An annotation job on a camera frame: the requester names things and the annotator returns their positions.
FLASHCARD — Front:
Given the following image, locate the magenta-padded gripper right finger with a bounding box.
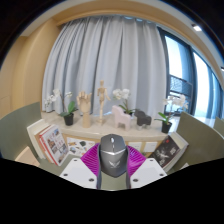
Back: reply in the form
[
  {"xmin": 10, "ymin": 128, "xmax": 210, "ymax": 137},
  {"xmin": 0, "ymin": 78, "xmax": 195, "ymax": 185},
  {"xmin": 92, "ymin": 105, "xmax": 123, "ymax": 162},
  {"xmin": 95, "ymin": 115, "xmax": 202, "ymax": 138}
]
[{"xmin": 124, "ymin": 144, "xmax": 168, "ymax": 190}]

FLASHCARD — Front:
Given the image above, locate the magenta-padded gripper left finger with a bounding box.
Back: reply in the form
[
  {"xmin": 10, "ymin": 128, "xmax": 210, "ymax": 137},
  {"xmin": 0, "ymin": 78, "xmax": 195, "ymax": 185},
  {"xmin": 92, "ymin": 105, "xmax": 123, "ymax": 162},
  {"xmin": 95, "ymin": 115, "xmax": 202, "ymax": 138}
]
[{"xmin": 59, "ymin": 143, "xmax": 103, "ymax": 190}]

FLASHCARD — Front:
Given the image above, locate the grey computer mouse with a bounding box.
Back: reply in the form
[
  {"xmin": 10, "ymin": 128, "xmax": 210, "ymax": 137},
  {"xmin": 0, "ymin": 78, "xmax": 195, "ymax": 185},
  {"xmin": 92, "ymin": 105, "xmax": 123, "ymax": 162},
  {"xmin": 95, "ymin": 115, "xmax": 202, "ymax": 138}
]
[{"xmin": 98, "ymin": 133, "xmax": 129, "ymax": 178}]

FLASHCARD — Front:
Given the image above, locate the white sticker sheet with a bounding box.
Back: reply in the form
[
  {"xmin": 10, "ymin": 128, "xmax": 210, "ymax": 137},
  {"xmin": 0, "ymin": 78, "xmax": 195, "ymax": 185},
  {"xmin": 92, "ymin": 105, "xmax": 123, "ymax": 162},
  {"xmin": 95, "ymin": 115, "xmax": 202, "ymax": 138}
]
[{"xmin": 65, "ymin": 136, "xmax": 96, "ymax": 158}]

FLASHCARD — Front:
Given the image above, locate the black-covered book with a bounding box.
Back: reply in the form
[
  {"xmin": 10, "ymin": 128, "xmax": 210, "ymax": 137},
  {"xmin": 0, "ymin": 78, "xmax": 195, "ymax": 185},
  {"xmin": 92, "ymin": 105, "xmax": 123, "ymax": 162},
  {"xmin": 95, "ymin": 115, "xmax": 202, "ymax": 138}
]
[{"xmin": 148, "ymin": 134, "xmax": 183, "ymax": 169}]

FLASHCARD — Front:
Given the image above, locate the red-spined picture book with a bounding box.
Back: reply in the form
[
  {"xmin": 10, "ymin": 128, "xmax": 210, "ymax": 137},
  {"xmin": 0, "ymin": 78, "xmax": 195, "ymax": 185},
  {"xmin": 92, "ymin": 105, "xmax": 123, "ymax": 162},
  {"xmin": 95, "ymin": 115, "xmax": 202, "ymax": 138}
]
[{"xmin": 39, "ymin": 124, "xmax": 70, "ymax": 167}]

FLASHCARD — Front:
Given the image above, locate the white book behind black book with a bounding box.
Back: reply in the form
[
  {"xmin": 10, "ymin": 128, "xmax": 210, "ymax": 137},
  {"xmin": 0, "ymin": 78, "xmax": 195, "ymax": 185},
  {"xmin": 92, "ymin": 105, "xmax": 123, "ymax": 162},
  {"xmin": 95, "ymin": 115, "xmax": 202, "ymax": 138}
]
[{"xmin": 163, "ymin": 131, "xmax": 190, "ymax": 173}]

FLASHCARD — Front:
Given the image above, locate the white orchid in black pot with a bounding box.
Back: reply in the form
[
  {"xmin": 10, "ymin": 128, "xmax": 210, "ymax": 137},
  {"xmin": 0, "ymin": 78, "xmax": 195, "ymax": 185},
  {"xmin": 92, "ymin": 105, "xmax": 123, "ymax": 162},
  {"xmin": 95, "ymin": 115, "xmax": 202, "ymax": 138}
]
[
  {"xmin": 44, "ymin": 88, "xmax": 78, "ymax": 127},
  {"xmin": 112, "ymin": 87, "xmax": 138, "ymax": 116},
  {"xmin": 153, "ymin": 94, "xmax": 189, "ymax": 134}
]

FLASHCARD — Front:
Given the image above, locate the brown-spined book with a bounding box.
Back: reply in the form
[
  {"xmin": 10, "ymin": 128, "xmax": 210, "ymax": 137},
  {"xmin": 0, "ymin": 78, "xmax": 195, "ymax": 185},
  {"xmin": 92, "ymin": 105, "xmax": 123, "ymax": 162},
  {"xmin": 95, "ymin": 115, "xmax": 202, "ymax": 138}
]
[{"xmin": 34, "ymin": 125, "xmax": 51, "ymax": 161}]

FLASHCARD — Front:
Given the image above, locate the black wooden horse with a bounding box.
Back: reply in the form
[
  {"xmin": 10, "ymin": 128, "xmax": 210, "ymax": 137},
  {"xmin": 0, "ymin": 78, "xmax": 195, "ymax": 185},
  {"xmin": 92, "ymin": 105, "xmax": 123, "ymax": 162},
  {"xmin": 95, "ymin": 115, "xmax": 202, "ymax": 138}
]
[{"xmin": 133, "ymin": 109, "xmax": 153, "ymax": 131}]

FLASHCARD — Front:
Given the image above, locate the pink wooden horse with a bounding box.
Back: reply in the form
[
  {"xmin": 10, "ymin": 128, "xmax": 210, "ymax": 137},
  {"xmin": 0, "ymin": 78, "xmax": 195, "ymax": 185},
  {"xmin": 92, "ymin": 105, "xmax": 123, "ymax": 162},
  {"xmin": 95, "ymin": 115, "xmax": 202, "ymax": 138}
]
[{"xmin": 111, "ymin": 105, "xmax": 133, "ymax": 131}]

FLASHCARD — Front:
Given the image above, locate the grey-green desk partition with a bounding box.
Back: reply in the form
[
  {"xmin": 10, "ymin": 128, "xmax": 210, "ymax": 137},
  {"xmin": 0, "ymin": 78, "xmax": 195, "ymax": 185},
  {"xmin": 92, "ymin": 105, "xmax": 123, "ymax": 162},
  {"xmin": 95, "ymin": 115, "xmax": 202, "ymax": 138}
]
[
  {"xmin": 0, "ymin": 101, "xmax": 43, "ymax": 160},
  {"xmin": 174, "ymin": 111, "xmax": 224, "ymax": 174}
]

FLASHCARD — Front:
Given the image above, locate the wooden hand model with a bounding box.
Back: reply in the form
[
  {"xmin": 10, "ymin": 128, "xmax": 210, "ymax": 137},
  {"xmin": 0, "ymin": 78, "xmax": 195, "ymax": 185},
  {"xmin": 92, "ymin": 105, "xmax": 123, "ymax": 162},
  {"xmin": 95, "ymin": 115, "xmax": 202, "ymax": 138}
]
[{"xmin": 76, "ymin": 91, "xmax": 93, "ymax": 129}]

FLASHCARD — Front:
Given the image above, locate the wooden mannequin figure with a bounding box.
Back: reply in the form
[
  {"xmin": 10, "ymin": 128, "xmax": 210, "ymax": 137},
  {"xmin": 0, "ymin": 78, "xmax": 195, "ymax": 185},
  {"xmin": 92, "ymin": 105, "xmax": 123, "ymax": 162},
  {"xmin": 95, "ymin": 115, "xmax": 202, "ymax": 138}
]
[{"xmin": 96, "ymin": 79, "xmax": 112, "ymax": 126}]

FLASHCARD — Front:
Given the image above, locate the dark-framed window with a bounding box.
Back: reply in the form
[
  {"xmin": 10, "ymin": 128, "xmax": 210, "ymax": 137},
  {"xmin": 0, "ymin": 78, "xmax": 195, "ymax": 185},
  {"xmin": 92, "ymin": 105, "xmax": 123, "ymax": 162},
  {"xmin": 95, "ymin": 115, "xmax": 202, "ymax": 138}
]
[{"xmin": 158, "ymin": 26, "xmax": 224, "ymax": 119}]

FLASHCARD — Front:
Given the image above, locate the grey curtain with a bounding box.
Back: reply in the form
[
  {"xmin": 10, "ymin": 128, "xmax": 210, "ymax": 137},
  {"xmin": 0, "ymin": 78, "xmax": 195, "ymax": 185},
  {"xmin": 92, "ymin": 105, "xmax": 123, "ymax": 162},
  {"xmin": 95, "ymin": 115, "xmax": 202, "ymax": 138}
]
[{"xmin": 41, "ymin": 14, "xmax": 168, "ymax": 118}]

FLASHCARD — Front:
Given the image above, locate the ceiling light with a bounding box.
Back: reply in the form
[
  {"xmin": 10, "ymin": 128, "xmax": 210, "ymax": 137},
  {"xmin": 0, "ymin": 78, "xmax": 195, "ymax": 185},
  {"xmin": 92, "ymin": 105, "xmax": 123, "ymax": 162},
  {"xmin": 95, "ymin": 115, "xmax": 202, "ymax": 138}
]
[{"xmin": 191, "ymin": 23, "xmax": 203, "ymax": 32}]

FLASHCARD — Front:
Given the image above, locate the white wall outlet plate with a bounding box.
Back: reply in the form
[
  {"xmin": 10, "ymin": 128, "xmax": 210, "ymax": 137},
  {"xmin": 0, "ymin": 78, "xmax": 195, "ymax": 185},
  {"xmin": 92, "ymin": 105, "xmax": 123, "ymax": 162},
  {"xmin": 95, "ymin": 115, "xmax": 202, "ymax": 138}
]
[
  {"xmin": 127, "ymin": 141, "xmax": 144, "ymax": 153},
  {"xmin": 143, "ymin": 141, "xmax": 158, "ymax": 154}
]

